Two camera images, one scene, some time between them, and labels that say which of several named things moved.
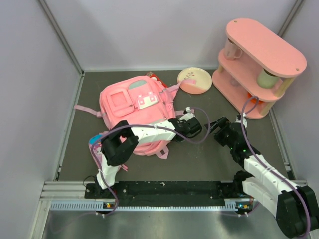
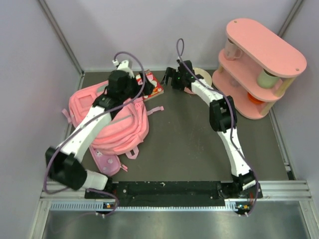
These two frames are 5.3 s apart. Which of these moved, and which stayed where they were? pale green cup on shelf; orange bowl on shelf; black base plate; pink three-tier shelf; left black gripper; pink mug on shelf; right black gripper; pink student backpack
Moved: right black gripper; pink student backpack; left black gripper
Stayed: orange bowl on shelf; black base plate; pink three-tier shelf; pale green cup on shelf; pink mug on shelf
